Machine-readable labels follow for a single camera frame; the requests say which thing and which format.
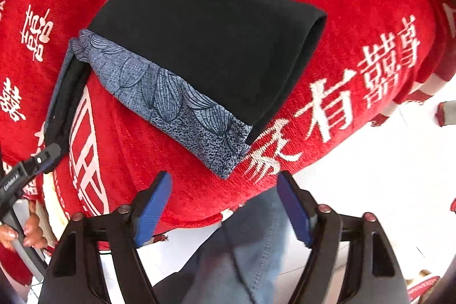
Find person's legs in jeans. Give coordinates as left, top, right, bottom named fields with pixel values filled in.
left=154, top=187, right=290, bottom=304

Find person's left hand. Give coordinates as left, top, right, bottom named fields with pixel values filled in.
left=0, top=201, right=48, bottom=251

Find black pants with blue stripe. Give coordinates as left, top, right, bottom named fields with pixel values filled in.
left=44, top=0, right=327, bottom=179

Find red sofa cover with characters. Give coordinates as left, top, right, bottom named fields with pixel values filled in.
left=0, top=0, right=456, bottom=285

